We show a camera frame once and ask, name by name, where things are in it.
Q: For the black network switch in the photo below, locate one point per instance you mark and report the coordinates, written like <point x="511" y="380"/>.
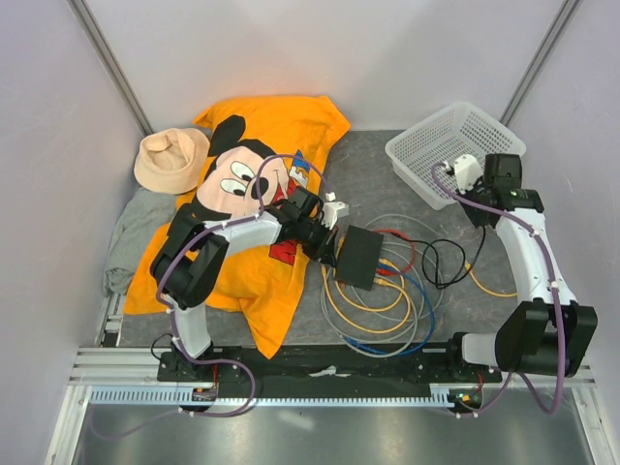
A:
<point x="358" y="258"/>

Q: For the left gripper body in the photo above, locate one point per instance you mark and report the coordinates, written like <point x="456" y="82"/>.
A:
<point x="313" y="237"/>

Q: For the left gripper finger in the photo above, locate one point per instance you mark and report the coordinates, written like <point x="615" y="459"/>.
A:
<point x="329" y="259"/>
<point x="331" y="243"/>

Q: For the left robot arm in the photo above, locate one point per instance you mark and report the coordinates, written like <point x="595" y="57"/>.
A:
<point x="188" y="265"/>

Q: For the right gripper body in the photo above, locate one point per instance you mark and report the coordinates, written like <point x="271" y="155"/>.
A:
<point x="478" y="191"/>

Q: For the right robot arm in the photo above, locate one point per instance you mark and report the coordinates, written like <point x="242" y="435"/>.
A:
<point x="549" y="331"/>

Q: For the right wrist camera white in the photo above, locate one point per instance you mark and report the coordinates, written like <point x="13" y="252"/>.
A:
<point x="467" y="171"/>

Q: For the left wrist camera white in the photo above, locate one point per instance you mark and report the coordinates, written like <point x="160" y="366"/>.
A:
<point x="333" y="210"/>

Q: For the white plastic basket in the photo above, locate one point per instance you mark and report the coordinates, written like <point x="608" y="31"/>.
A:
<point x="458" y="129"/>

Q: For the grey cloth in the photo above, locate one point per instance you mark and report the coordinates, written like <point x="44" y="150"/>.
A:
<point x="143" y="215"/>

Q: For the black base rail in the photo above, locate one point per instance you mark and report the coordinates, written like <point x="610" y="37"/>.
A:
<point x="306" y="371"/>

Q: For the peach bucket hat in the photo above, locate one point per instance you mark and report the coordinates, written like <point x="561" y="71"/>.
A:
<point x="170" y="162"/>

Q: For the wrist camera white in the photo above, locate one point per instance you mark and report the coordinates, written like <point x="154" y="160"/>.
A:
<point x="467" y="171"/>
<point x="333" y="210"/>

